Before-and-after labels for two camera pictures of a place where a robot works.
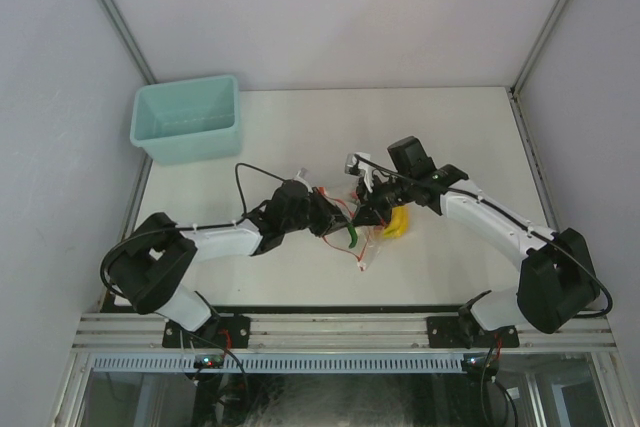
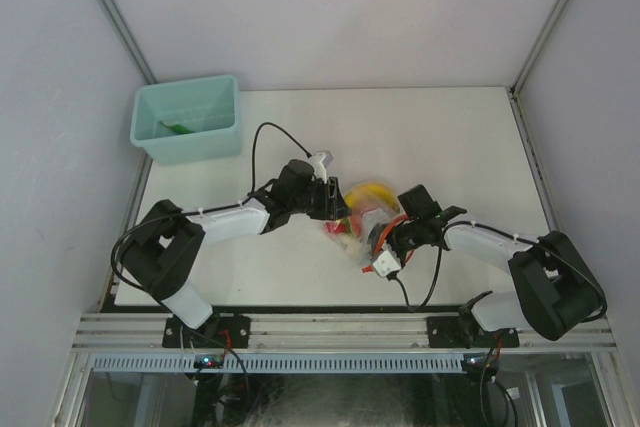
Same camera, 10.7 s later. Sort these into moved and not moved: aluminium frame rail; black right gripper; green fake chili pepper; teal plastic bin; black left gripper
Moved: black left gripper; black right gripper; green fake chili pepper
Not moved: aluminium frame rail; teal plastic bin
